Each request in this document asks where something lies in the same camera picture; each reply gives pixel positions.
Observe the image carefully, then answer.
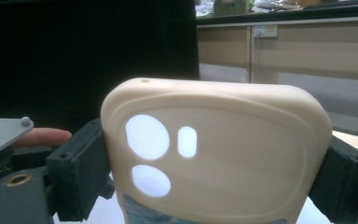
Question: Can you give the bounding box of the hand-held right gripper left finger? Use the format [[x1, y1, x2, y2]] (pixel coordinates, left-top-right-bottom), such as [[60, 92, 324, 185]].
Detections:
[[45, 118, 116, 222]]

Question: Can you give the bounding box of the light wooden desk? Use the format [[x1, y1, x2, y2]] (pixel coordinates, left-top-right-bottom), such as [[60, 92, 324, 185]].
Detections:
[[195, 3, 358, 83]]

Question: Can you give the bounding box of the white power socket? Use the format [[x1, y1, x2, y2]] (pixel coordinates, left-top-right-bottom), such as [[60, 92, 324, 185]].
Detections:
[[252, 24, 279, 39]]

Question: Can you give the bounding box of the black curtain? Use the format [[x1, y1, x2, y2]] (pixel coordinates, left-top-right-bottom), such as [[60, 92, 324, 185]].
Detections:
[[0, 0, 200, 134]]

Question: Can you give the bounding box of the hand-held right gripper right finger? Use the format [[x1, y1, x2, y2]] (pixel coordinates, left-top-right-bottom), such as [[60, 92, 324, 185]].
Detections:
[[307, 134, 358, 224]]

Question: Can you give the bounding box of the green box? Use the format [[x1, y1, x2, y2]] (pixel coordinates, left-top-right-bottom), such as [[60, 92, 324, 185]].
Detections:
[[213, 0, 255, 17]]

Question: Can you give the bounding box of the beige printed phone case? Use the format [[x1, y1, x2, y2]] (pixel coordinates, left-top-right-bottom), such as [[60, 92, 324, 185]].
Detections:
[[100, 77, 334, 224]]

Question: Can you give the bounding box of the white table mat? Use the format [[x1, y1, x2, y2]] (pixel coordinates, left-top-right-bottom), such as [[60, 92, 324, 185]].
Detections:
[[52, 114, 358, 224]]

